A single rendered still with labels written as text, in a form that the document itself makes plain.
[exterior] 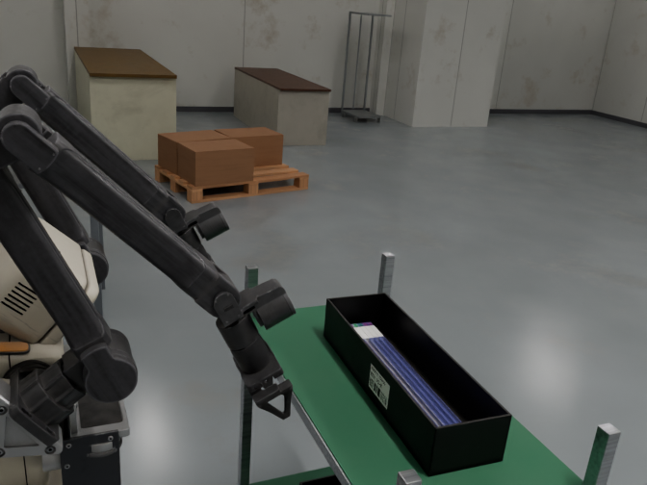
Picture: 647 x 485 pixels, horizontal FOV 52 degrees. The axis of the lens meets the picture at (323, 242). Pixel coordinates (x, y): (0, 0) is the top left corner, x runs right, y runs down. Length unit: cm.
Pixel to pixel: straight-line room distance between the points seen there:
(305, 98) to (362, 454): 718
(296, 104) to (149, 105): 193
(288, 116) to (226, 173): 246
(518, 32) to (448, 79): 253
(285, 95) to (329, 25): 286
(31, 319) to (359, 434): 69
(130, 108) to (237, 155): 167
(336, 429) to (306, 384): 18
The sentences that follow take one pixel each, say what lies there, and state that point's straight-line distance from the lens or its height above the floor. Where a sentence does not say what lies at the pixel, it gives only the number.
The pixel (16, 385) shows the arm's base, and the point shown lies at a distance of 112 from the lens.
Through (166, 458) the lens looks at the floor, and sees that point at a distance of 288.
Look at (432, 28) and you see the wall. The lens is 1033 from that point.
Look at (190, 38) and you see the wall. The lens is 1023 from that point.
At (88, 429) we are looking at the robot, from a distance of 130.
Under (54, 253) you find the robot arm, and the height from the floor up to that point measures 144.
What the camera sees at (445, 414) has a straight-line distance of 146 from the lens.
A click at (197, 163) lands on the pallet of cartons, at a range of 585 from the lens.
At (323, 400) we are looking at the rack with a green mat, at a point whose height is 95.
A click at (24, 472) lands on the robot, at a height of 94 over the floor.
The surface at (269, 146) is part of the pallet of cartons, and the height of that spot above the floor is 34.
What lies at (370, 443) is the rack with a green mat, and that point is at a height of 95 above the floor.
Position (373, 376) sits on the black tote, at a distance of 152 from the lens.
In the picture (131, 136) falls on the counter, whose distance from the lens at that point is 733.
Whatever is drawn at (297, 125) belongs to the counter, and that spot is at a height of 25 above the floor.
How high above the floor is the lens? 180
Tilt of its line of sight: 21 degrees down
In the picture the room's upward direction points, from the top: 5 degrees clockwise
